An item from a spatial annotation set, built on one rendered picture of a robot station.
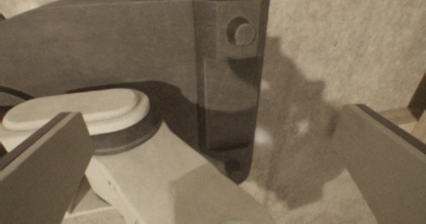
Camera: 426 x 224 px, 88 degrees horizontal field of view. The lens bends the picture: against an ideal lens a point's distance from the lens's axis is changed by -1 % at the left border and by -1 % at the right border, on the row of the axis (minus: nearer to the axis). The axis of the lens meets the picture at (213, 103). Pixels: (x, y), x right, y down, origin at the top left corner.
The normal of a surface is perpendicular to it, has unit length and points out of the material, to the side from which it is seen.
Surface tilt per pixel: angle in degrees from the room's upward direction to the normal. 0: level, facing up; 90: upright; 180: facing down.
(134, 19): 0
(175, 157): 90
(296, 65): 0
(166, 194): 90
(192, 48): 0
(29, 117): 90
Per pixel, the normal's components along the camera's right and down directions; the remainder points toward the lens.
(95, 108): -0.01, -0.85
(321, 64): 0.23, 0.51
